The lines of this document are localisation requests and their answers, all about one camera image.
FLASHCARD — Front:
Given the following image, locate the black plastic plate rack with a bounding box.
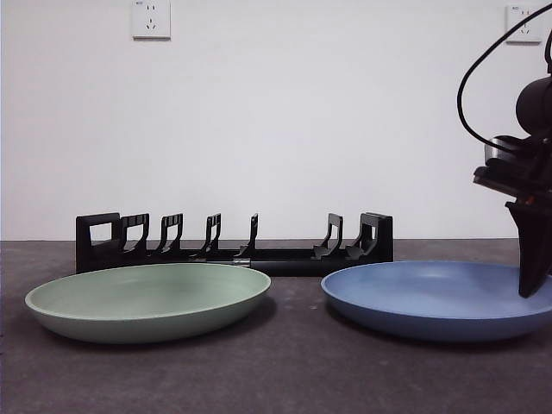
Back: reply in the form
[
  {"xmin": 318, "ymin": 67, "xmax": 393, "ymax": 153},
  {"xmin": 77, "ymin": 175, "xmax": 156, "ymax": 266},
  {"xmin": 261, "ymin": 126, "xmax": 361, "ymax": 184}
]
[{"xmin": 75, "ymin": 211, "xmax": 395, "ymax": 277}]

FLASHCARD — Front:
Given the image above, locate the white wall socket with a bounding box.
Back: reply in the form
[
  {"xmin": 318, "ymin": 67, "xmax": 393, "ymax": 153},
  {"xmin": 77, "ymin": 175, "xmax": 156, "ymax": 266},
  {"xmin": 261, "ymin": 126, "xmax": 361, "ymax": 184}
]
[
  {"xmin": 131, "ymin": 0, "xmax": 172, "ymax": 41},
  {"xmin": 505, "ymin": 4, "xmax": 543, "ymax": 45}
]

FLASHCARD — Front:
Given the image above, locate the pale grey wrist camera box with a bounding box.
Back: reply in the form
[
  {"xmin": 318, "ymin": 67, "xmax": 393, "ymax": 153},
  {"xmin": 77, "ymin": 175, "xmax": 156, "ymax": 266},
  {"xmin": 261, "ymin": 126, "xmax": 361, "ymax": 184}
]
[{"xmin": 483, "ymin": 135, "xmax": 525, "ymax": 167}]

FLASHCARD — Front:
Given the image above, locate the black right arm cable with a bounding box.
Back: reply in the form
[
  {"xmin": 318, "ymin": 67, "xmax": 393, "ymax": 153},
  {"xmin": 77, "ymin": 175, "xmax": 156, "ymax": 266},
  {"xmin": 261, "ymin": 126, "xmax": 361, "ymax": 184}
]
[{"xmin": 457, "ymin": 0, "xmax": 545, "ymax": 150}]

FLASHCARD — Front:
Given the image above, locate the pale blue round plate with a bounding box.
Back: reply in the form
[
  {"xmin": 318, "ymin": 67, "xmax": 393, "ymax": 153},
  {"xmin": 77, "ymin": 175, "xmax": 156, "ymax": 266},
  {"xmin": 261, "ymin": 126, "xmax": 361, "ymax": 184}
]
[{"xmin": 321, "ymin": 260, "xmax": 552, "ymax": 343}]

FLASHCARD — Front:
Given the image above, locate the pale green round plate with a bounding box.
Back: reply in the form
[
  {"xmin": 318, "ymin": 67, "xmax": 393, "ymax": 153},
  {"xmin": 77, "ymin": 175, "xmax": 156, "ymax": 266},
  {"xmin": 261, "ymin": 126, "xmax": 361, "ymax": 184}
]
[{"xmin": 24, "ymin": 262, "xmax": 273, "ymax": 345}]

